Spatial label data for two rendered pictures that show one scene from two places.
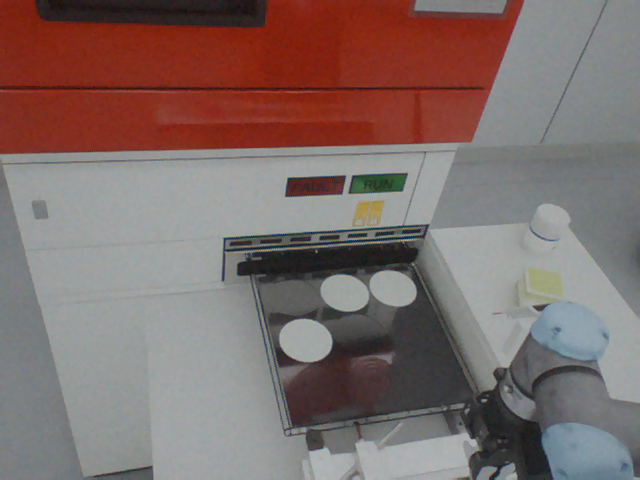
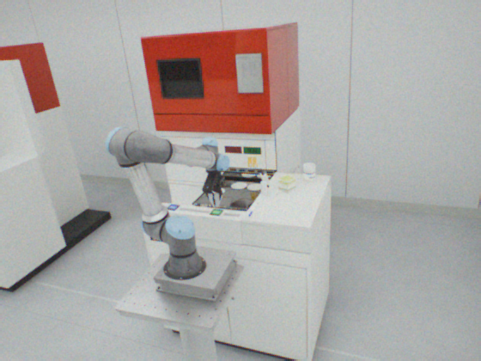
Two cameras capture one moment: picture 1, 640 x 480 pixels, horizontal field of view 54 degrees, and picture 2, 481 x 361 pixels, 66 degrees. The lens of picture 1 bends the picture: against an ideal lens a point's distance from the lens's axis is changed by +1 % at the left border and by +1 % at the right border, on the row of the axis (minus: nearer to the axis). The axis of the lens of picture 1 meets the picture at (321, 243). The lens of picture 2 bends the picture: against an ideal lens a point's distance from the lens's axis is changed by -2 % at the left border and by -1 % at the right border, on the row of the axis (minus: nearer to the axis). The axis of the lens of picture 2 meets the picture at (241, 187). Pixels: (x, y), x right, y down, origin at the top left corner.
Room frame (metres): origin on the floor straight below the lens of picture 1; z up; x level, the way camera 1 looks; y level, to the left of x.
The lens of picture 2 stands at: (-0.68, -1.60, 1.88)
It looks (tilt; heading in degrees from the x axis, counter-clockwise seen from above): 24 degrees down; 44
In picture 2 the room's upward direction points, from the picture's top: 5 degrees counter-clockwise
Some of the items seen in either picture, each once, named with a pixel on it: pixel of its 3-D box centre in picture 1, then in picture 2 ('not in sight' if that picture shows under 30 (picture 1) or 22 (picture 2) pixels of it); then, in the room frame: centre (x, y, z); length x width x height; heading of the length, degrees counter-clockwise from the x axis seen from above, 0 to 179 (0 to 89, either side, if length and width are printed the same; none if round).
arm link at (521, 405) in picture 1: (530, 389); not in sight; (0.48, -0.29, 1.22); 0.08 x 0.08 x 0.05
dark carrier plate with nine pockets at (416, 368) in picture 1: (359, 334); (233, 192); (0.78, -0.11, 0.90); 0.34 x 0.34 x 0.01; 22
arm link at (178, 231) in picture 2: not in sight; (179, 234); (0.12, -0.44, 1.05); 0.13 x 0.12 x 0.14; 94
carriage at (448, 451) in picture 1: (409, 468); not in sight; (0.54, -0.22, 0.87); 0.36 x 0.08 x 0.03; 112
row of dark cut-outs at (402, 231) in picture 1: (329, 236); (241, 170); (0.97, -0.01, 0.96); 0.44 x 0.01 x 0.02; 112
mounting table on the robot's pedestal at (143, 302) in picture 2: not in sight; (186, 293); (0.10, -0.45, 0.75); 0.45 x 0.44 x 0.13; 24
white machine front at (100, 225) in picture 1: (247, 217); (216, 159); (0.92, 0.15, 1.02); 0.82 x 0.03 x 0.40; 112
